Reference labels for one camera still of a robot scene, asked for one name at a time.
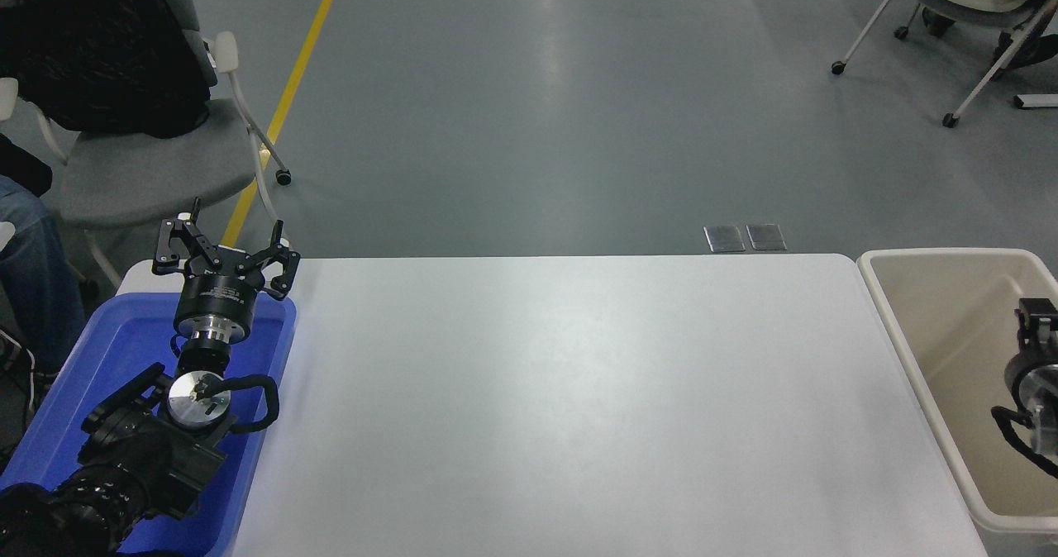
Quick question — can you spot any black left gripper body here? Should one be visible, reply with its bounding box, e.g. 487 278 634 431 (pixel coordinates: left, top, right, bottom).
175 247 268 328

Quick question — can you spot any blue plastic tray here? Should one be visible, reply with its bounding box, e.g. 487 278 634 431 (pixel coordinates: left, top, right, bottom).
0 293 297 557

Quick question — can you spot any black jacket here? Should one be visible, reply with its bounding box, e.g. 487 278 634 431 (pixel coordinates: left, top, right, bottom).
0 0 214 138

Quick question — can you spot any large pale bin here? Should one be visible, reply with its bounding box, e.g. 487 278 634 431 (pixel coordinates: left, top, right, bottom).
856 248 1058 535

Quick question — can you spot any white-framed wheeled chair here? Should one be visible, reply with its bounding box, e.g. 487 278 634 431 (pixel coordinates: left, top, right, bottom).
831 0 1058 129

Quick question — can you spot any grey chair with white frame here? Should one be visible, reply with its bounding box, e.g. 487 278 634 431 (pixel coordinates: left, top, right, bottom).
33 0 294 289

